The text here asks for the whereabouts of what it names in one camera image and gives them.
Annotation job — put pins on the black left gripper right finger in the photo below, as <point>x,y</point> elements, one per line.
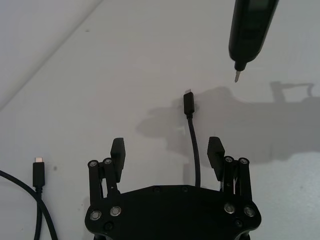
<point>216,157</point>

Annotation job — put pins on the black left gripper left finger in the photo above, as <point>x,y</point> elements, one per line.
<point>117,160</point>

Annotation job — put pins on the black electric screwdriver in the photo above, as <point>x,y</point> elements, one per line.
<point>247,32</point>

